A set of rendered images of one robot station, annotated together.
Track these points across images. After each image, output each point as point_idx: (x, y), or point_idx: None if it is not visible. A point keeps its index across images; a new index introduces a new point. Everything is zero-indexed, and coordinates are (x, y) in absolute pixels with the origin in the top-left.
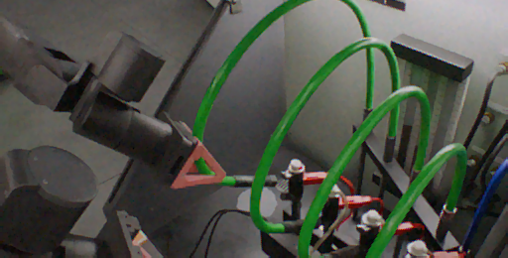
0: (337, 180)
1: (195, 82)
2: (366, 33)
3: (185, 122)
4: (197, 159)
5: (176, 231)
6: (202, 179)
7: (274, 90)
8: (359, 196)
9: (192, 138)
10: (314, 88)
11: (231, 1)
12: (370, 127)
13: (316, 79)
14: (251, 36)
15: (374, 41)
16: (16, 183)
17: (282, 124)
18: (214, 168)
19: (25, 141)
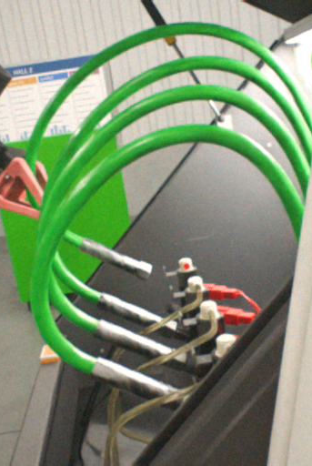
0: (74, 169)
1: (169, 207)
2: (297, 98)
3: (153, 252)
4: (14, 177)
5: (121, 390)
6: (24, 207)
7: (289, 251)
8: (238, 309)
9: (13, 154)
10: (115, 96)
11: (217, 117)
12: (126, 112)
13: (119, 87)
14: (90, 60)
15: (226, 60)
16: None
17: (74, 132)
18: (38, 199)
19: None
